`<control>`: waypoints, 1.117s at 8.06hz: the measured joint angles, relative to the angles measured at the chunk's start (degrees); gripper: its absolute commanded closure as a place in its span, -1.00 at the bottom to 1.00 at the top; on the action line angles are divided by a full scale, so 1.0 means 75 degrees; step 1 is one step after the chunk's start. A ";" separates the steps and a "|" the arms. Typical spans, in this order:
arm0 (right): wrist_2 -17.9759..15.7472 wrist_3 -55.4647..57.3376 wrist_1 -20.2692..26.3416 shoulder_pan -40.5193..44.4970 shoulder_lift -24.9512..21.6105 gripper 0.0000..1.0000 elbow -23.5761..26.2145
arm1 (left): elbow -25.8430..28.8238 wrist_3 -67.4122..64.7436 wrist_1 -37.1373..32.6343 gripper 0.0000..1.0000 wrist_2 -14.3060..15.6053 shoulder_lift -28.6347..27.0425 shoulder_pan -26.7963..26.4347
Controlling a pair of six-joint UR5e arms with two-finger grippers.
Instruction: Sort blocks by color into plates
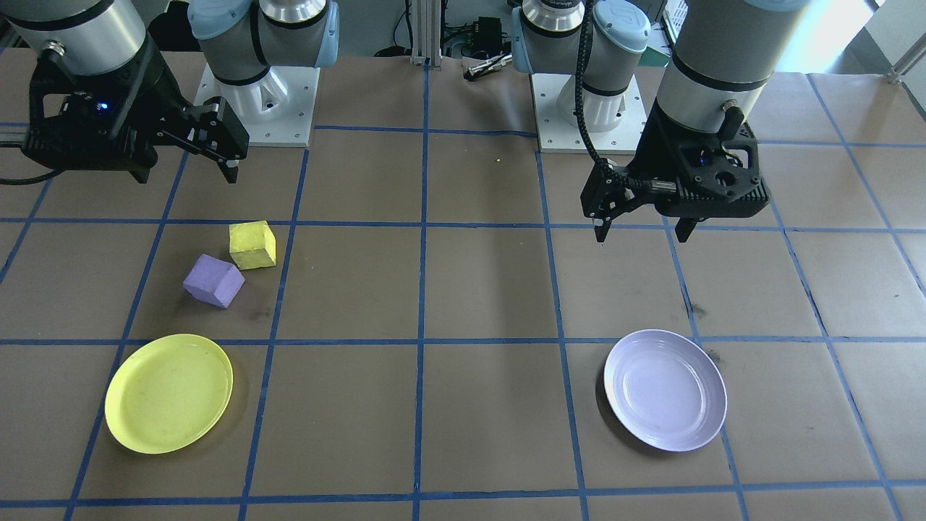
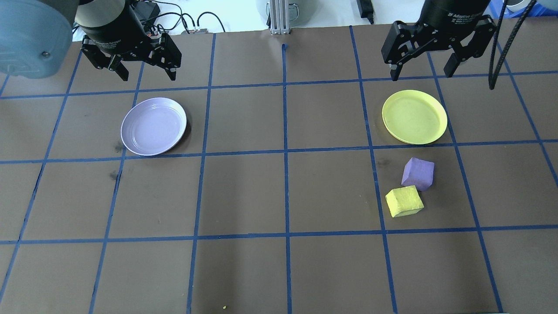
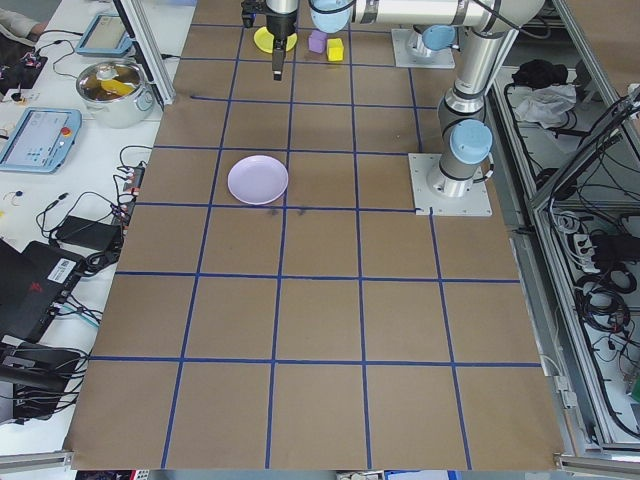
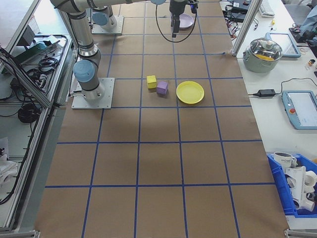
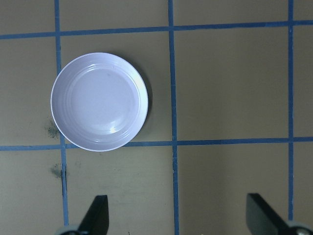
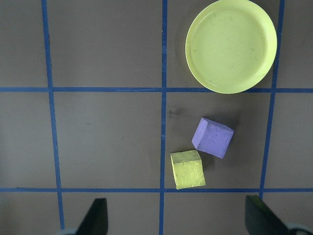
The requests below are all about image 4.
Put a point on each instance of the yellow foam block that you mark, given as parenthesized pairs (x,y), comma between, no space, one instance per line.
(151,81)

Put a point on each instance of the purple foam block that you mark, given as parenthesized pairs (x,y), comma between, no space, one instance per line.
(162,88)

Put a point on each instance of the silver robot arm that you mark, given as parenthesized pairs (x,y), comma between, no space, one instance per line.
(84,37)
(106,21)

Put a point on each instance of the purple plate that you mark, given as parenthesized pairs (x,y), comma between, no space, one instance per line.
(187,22)

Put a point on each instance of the plain black electronics box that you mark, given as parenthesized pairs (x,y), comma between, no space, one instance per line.
(237,17)

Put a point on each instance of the black box with white label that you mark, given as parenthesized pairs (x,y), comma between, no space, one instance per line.
(239,8)

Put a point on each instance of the yellow plate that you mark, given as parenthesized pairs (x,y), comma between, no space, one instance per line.
(190,93)

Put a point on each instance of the glass pot lid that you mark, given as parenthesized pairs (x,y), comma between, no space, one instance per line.
(260,47)

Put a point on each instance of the white keyboard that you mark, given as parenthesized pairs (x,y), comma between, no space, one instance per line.
(267,7)

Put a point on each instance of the grey cooking pot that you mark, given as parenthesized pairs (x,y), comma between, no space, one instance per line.
(257,65)

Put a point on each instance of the black power adapter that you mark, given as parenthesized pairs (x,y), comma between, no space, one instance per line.
(266,93)

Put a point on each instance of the grey blue teach pendant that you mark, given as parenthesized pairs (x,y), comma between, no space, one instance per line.
(287,44)
(302,109)

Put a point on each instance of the green board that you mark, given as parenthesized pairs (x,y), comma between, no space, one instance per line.
(32,50)

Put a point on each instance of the grey box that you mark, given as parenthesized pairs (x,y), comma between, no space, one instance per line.
(27,36)

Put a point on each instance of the white mug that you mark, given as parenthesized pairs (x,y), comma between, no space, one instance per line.
(282,161)

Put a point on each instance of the blue plastic bin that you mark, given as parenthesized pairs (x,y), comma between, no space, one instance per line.
(280,188)

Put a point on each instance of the white plastic pipe fitting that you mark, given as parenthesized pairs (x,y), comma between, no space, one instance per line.
(301,183)

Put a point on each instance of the white cloth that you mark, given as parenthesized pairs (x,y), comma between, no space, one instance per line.
(6,171)

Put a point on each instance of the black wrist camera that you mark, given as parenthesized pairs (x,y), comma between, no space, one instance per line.
(193,6)

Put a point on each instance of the aluminium profile post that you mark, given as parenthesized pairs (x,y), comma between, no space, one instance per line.
(244,29)

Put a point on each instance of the V-shaped metal bar frame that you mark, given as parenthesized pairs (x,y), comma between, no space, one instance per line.
(38,135)

